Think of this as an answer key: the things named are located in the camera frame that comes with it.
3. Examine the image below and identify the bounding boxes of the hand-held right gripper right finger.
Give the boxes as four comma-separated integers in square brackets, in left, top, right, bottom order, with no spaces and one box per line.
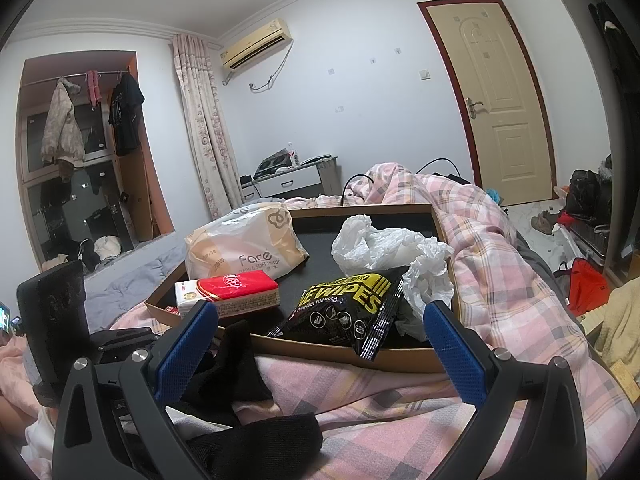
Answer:
[423,301,588,480]

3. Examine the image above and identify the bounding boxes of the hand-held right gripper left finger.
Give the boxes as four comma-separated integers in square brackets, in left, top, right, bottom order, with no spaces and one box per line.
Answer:
[52,301,219,480]

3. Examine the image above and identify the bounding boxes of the black sock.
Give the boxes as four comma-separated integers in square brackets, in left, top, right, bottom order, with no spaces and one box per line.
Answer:
[185,412,323,480]
[180,322,273,403]

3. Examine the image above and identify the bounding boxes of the red and white tissue pack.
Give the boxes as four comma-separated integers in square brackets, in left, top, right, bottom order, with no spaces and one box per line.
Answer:
[174,270,281,320]

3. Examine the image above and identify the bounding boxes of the black wipes packet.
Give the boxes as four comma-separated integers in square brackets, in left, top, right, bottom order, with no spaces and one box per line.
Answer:
[267,265,406,362]

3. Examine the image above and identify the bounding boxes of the cream tissue pack bag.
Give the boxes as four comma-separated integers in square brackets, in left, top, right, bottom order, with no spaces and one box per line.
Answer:
[184,200,310,281]

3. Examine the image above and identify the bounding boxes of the white plastic bag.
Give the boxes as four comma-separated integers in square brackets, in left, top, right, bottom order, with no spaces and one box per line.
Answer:
[331,214,456,341]

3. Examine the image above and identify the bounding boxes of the brown cardboard tray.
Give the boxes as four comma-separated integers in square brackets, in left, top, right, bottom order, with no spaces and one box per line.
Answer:
[145,203,463,375]

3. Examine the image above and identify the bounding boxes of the pink plaid blanket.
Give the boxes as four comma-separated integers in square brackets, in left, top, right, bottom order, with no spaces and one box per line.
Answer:
[0,162,626,480]

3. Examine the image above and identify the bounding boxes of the red cloth bag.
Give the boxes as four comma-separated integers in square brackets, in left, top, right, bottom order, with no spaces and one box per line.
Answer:
[555,257,612,317]

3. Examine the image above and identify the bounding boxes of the brown shoes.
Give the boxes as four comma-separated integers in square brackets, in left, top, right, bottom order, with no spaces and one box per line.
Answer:
[531,210,561,235]

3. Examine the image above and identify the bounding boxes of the dark suitcase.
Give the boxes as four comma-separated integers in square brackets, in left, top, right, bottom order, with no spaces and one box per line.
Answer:
[570,220,611,261]

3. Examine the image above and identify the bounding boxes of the beige hanging jacket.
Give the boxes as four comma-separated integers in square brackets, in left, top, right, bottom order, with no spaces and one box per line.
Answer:
[41,77,86,181]

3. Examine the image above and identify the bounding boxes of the white nightstand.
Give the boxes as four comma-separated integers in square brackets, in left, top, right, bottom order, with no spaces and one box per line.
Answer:
[240,156,342,198]

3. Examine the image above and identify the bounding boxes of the black bag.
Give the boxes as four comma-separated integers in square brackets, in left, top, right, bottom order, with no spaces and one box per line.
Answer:
[567,170,613,223]

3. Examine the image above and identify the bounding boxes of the black hanging shirt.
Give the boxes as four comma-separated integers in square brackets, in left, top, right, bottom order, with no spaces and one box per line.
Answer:
[108,72,146,157]

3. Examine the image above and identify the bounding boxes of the floral curtain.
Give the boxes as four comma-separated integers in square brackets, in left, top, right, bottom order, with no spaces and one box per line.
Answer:
[170,33,246,221]

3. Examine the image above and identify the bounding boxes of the pink hanging garment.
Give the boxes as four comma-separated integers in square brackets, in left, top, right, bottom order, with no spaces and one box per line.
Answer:
[85,70,102,108]

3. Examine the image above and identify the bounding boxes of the cream air conditioner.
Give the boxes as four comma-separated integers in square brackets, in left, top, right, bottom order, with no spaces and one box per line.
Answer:
[220,18,292,71]

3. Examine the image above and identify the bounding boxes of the dark hanging clothes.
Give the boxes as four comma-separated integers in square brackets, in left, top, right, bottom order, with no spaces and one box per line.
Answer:
[587,0,640,126]

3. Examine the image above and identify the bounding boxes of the black cable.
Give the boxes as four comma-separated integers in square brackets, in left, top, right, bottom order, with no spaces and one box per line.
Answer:
[341,174,371,206]
[417,158,473,183]

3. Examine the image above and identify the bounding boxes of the cream door with red frame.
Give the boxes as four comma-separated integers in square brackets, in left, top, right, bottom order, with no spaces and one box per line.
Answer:
[417,0,558,207]

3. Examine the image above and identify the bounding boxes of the air conditioner hose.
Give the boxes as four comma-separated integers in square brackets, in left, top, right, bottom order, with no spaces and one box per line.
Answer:
[248,42,295,93]

